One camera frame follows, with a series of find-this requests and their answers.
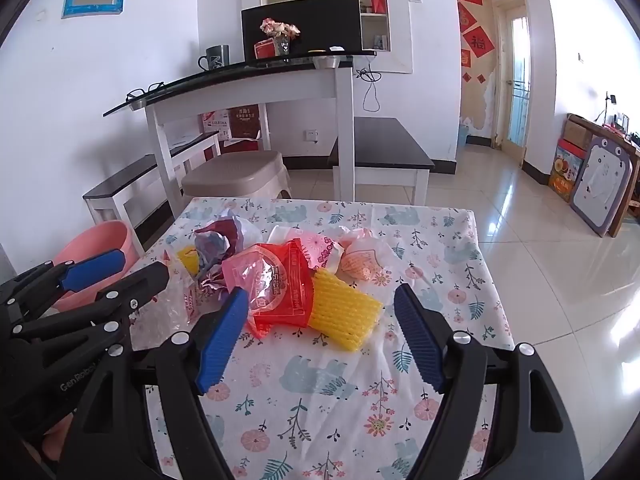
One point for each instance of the grey children's drawing board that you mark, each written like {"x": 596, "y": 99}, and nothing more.
{"x": 600, "y": 185}

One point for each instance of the short dark-top white bench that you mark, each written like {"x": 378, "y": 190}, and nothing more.
{"x": 385, "y": 145}

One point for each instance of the large yellow foam net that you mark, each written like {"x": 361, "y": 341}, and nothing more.
{"x": 345, "y": 315}

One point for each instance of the clear plastic bag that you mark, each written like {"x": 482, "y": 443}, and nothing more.
{"x": 165, "y": 315}

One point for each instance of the black monitor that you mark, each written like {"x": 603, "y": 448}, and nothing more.
{"x": 325, "y": 25}

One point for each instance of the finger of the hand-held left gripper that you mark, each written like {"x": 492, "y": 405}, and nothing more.
{"x": 145, "y": 280}
{"x": 95, "y": 267}

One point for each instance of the white glass-top table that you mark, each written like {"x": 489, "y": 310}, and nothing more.
{"x": 300, "y": 80}

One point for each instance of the white wall shelf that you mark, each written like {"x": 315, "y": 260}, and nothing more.
{"x": 400, "y": 35}

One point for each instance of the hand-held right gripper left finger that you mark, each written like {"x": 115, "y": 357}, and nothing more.
{"x": 222, "y": 340}

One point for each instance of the white bag with red print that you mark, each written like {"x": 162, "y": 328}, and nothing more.
{"x": 362, "y": 260}

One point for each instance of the red box on shelf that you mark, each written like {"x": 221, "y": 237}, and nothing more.
{"x": 379, "y": 4}

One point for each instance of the flowers in glass vase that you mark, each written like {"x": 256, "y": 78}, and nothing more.
{"x": 280, "y": 30}

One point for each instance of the dark red book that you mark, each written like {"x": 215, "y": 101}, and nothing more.
{"x": 245, "y": 122}

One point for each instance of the brown cardboard box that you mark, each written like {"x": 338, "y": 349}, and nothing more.
{"x": 577, "y": 132}

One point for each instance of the pink plastic basin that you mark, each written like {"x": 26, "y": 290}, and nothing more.
{"x": 100, "y": 240}

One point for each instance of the white red carton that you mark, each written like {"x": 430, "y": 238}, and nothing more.
{"x": 216, "y": 125}

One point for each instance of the long dark-top white bench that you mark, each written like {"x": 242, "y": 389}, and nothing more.
{"x": 125, "y": 175}

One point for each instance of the person's left hand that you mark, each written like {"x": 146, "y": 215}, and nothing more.
{"x": 57, "y": 437}

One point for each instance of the red white wrapper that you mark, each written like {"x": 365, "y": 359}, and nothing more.
{"x": 220, "y": 240}

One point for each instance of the red transparent wrapper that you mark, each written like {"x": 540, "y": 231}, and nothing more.
{"x": 285, "y": 285}

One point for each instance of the printed fruit carton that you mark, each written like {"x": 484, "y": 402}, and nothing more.
{"x": 565, "y": 172}

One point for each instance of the floral tablecloth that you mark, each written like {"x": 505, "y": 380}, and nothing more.
{"x": 325, "y": 410}

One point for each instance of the dark grey mug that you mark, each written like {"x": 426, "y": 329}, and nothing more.
{"x": 216, "y": 57}

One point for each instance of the red paper square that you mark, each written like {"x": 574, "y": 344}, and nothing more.
{"x": 478, "y": 41}
{"x": 466, "y": 17}

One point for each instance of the beige plastic stool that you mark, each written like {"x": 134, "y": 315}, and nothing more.
{"x": 235, "y": 175}

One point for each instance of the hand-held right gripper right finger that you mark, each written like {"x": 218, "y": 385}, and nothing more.
{"x": 420, "y": 340}

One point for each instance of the white door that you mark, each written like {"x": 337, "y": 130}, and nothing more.
{"x": 515, "y": 85}

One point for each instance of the black eyeglasses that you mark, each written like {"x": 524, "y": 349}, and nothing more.
{"x": 145, "y": 91}

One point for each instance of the white wall socket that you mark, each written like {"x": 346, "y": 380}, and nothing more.
{"x": 312, "y": 135}

